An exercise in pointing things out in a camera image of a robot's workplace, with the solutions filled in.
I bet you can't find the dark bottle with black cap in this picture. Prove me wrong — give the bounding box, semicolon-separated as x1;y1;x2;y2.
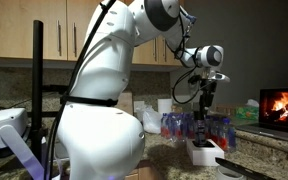
193;110;209;148

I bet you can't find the wooden cutting board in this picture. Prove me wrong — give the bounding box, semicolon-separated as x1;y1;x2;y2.
116;92;134;114

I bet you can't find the metal cabinet handle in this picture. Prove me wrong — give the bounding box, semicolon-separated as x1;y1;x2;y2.
57;20;62;56
153;37;158;63
72;22;78;58
162;37;168;63

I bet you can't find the wooden base cabinet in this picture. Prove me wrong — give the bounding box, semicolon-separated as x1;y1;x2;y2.
125;161;159;180

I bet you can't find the white cardboard box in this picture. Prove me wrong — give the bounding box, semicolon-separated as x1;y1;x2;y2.
186;139;226;167

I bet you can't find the laptop showing fireplace video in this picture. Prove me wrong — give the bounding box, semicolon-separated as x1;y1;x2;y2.
234;87;288;145

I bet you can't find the green tissue box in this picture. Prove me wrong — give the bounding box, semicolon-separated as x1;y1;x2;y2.
235;98;260;122

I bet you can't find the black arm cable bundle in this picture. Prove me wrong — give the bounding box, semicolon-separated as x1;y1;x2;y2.
43;0;117;180

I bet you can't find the white tape roll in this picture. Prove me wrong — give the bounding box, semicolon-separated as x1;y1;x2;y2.
216;165;248;180

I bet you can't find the white plastic bag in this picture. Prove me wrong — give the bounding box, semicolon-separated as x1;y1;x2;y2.
142;105;162;135

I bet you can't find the pack of water bottles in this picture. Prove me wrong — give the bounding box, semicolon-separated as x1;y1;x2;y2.
159;112;237;153

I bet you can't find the Fiji water bottle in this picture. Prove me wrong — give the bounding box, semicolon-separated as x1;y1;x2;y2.
211;116;221;143
187;113;195;140
227;121;237;153
219;118;229;150

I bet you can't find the wooden wall cabinet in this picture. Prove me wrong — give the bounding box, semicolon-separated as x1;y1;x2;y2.
0;0;187;68

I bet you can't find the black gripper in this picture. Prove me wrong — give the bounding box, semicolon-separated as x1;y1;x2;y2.
198;80;218;114

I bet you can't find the white paper towel roll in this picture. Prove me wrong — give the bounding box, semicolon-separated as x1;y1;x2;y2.
157;98;174;117

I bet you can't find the white wall outlet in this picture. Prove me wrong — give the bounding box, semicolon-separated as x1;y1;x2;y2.
133;100;146;114

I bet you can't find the white VR headset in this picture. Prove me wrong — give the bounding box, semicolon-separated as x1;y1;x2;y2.
0;107;50;180

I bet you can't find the wooden chair back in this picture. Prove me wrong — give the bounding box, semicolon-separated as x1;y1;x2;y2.
215;104;237;116

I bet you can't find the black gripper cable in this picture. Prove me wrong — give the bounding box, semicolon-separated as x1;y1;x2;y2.
171;64;203;105

